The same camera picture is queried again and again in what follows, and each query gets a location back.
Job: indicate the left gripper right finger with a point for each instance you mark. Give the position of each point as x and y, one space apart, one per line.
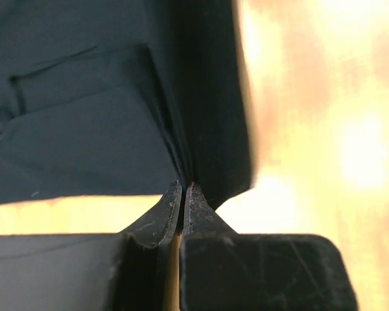
221 269

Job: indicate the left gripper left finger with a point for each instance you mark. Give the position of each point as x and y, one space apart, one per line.
98 271

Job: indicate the black t shirt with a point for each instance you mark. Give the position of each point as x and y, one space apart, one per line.
120 98

